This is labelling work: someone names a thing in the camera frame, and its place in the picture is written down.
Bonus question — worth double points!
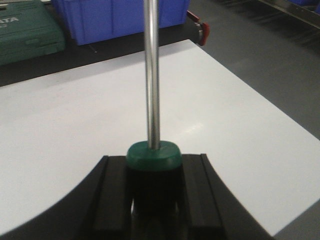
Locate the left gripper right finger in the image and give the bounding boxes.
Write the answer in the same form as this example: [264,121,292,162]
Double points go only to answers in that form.
[182,154,223,229]

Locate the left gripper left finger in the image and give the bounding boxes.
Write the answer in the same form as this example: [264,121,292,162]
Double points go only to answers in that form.
[91,156,130,230]

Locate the green-handled screwdriver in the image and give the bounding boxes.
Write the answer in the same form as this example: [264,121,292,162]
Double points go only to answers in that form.
[126,0,182,240]

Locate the large blue plastic bin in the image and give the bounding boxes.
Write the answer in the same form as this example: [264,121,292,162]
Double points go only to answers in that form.
[51,0,188,46]

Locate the green SATA tool case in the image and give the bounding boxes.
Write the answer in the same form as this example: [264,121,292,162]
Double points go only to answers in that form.
[0,0,65,65]

